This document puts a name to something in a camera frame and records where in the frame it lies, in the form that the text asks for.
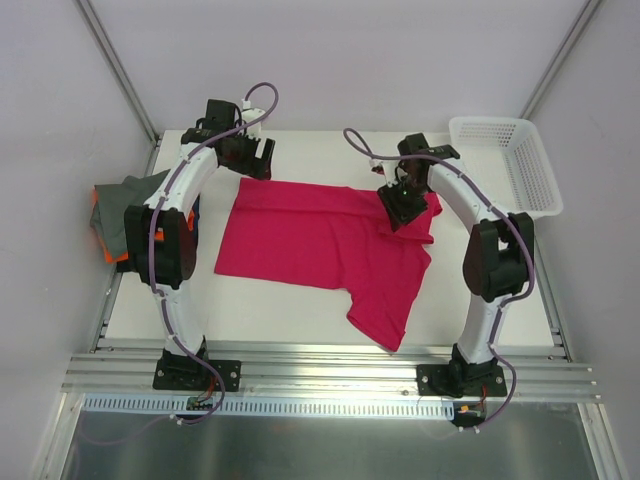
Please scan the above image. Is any pink t shirt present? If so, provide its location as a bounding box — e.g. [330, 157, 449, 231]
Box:
[214, 178, 442, 352]

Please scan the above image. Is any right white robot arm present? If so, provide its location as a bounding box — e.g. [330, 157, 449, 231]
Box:
[370, 133, 536, 395]

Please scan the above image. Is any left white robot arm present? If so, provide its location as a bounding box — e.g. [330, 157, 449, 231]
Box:
[124, 99, 275, 388]

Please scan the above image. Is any white plastic basket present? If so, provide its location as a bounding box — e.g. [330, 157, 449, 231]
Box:
[449, 116, 564, 219]

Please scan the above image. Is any orange t shirt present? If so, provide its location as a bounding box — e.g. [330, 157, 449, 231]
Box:
[89, 189, 128, 264]

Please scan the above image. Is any black t shirt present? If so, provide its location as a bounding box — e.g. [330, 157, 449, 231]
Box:
[116, 256, 148, 273]

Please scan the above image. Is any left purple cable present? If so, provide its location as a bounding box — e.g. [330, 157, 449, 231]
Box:
[148, 82, 280, 351]

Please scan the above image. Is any purple cable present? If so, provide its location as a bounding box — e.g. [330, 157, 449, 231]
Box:
[342, 127, 536, 426]
[148, 82, 280, 351]

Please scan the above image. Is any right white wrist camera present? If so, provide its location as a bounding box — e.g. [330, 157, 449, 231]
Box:
[369, 159, 398, 179]

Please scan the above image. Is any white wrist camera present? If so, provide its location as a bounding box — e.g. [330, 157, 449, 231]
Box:
[369, 159, 398, 179]
[241, 99, 266, 139]

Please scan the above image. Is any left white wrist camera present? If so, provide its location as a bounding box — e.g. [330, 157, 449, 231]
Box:
[241, 99, 266, 139]

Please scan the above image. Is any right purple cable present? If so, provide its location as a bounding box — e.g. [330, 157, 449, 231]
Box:
[342, 127, 536, 426]

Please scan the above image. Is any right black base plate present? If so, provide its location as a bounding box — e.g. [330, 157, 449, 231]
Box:
[416, 360, 507, 399]

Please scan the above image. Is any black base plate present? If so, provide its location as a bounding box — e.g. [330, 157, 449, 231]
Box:
[416, 360, 507, 399]
[152, 348, 242, 392]

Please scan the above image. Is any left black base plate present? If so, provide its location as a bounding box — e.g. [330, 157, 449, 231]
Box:
[152, 348, 242, 392]

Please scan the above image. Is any aluminium rail frame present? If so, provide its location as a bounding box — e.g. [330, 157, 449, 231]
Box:
[60, 129, 601, 402]

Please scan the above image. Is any white slotted cable duct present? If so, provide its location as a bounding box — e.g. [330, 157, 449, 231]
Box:
[82, 393, 454, 421]

